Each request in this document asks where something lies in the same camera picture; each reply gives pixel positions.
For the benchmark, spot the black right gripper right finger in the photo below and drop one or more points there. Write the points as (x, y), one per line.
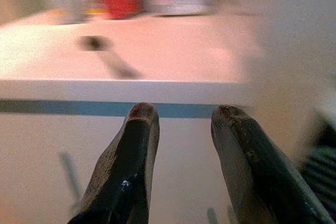
(262, 176)

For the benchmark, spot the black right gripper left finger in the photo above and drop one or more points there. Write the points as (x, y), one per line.
(126, 171)

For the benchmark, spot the dark metal spoon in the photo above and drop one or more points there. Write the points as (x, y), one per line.
(107, 54)

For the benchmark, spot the silver metal pot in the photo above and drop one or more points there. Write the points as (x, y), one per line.
(68, 2)

